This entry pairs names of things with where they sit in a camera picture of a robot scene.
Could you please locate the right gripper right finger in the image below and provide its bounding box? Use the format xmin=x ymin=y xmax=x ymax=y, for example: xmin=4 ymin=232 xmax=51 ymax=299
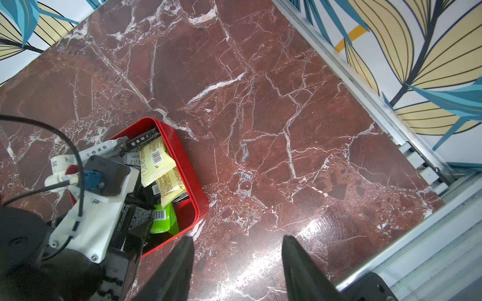
xmin=282 ymin=235 xmax=343 ymax=300

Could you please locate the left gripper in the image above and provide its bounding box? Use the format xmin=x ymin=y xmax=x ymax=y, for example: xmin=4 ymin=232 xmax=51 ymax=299
xmin=86 ymin=218 xmax=153 ymax=300

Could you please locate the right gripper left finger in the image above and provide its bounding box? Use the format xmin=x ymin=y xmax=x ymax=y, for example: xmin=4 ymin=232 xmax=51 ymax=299
xmin=132 ymin=236 xmax=195 ymax=300

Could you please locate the black drycake cookie packet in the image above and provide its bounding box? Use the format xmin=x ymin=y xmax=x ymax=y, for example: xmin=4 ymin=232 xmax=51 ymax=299
xmin=110 ymin=188 xmax=154 ymax=250

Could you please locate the black cookie packet barcode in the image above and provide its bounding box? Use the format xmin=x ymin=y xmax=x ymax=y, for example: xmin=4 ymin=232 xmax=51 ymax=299
xmin=120 ymin=128 xmax=161 ymax=153

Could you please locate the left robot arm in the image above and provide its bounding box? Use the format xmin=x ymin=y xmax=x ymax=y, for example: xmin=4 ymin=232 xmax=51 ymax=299
xmin=1 ymin=205 xmax=153 ymax=300

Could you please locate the red storage box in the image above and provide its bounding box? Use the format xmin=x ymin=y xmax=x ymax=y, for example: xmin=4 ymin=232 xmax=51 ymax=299
xmin=65 ymin=117 xmax=210 ymax=259

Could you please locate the cream cookie packet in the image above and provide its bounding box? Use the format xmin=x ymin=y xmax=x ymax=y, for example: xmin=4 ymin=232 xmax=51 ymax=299
xmin=156 ymin=167 xmax=187 ymax=208
xmin=139 ymin=137 xmax=176 ymax=188

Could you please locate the white cookie packet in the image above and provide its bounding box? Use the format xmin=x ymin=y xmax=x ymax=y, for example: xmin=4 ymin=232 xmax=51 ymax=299
xmin=50 ymin=136 xmax=128 ymax=174

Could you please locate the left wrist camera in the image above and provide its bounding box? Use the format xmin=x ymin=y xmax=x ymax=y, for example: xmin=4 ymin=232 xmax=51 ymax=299
xmin=48 ymin=156 xmax=140 ymax=263

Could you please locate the aluminium front rail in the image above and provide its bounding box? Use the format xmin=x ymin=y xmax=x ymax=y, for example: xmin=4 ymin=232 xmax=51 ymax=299
xmin=336 ymin=172 xmax=481 ymax=300

